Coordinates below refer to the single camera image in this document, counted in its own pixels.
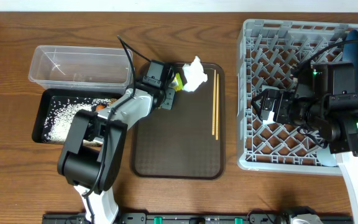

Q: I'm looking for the brown serving tray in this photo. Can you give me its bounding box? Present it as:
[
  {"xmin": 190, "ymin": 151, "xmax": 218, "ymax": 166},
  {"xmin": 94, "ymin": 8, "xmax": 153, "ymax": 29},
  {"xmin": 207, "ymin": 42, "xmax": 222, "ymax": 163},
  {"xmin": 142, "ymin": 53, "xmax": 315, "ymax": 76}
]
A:
[{"xmin": 131, "ymin": 63, "xmax": 225, "ymax": 180}]

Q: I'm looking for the brown food scrap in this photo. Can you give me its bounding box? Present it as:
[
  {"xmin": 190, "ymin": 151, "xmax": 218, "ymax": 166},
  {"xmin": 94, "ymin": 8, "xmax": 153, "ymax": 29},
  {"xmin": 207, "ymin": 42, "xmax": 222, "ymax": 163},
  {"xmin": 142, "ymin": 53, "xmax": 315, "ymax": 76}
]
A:
[{"xmin": 108, "ymin": 98, "xmax": 117, "ymax": 105}]

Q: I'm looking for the black tray bin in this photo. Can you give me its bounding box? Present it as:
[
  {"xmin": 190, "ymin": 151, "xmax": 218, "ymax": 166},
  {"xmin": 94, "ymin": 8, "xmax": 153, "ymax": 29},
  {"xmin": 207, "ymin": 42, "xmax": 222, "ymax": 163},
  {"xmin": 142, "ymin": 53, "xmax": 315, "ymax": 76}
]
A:
[{"xmin": 32, "ymin": 89, "xmax": 121, "ymax": 143}]

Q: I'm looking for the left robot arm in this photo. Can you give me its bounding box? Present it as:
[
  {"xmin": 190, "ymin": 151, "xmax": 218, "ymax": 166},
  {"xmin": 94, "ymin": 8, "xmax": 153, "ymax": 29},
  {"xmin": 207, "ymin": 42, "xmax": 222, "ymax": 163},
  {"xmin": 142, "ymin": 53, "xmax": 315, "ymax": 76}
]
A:
[{"xmin": 57, "ymin": 60, "xmax": 175, "ymax": 223}]

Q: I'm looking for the light blue rice bowl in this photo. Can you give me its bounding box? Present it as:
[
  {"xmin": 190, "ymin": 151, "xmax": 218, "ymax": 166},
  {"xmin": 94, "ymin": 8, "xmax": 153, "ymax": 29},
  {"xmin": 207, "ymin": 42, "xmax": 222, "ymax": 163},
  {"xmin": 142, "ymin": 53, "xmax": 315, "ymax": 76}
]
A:
[{"xmin": 262, "ymin": 85, "xmax": 279, "ymax": 125}]

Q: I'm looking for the yellow green snack wrapper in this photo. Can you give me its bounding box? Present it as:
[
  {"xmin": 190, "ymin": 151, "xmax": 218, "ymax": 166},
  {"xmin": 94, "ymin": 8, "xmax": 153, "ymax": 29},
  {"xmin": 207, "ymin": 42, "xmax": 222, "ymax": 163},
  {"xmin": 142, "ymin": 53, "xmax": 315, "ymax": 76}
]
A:
[{"xmin": 169, "ymin": 73, "xmax": 183, "ymax": 91}]

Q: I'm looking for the white napkin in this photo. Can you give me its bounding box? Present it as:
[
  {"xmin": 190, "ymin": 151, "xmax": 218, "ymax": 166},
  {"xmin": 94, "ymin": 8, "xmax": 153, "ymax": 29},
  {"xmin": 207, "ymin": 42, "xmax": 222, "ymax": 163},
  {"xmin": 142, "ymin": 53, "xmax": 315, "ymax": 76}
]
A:
[{"xmin": 182, "ymin": 56, "xmax": 208, "ymax": 92}]

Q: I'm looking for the clear plastic bin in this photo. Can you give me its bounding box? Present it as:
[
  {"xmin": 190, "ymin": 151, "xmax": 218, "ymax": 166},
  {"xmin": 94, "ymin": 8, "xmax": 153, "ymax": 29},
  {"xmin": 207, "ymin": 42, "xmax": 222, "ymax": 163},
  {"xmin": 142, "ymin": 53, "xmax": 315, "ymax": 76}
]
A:
[{"xmin": 28, "ymin": 45, "xmax": 133, "ymax": 94}]

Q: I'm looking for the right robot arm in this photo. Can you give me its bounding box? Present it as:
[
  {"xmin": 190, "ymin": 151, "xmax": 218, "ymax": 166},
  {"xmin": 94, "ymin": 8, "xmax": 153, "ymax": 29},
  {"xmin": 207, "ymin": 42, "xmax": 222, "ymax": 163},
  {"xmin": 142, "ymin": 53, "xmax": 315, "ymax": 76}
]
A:
[{"xmin": 251, "ymin": 62, "xmax": 358, "ymax": 223}]

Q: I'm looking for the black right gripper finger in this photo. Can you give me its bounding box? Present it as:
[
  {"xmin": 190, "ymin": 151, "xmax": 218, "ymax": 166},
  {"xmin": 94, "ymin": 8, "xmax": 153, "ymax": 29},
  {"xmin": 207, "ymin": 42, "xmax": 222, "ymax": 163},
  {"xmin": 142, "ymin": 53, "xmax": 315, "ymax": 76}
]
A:
[
  {"xmin": 251, "ymin": 90, "xmax": 274, "ymax": 104},
  {"xmin": 252, "ymin": 104, "xmax": 266, "ymax": 121}
]

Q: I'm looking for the grey plastic dishwasher rack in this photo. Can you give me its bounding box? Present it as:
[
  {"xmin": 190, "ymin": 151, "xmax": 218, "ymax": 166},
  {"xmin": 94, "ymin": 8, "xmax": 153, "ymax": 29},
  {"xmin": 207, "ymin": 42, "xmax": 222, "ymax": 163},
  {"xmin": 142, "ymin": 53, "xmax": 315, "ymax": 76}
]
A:
[{"xmin": 237, "ymin": 19, "xmax": 358, "ymax": 175}]

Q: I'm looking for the wooden chopstick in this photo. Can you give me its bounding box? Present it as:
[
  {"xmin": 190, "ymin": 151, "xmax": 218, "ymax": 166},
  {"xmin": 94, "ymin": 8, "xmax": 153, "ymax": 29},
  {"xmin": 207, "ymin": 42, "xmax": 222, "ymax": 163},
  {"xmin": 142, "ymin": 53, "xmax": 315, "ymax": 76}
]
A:
[
  {"xmin": 215, "ymin": 73, "xmax": 219, "ymax": 140},
  {"xmin": 212, "ymin": 70, "xmax": 216, "ymax": 136}
]

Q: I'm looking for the orange carrot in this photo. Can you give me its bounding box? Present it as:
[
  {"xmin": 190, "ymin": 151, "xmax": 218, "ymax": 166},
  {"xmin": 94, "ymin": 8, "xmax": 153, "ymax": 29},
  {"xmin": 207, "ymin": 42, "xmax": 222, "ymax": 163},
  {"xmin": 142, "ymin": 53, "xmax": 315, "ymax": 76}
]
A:
[{"xmin": 96, "ymin": 105, "xmax": 105, "ymax": 111}]

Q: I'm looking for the pile of white rice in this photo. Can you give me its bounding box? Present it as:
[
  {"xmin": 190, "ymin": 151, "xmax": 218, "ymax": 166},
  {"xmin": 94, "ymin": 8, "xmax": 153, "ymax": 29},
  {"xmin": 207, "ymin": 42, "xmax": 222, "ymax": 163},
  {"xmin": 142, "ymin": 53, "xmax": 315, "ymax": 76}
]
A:
[{"xmin": 41, "ymin": 96, "xmax": 112, "ymax": 144}]

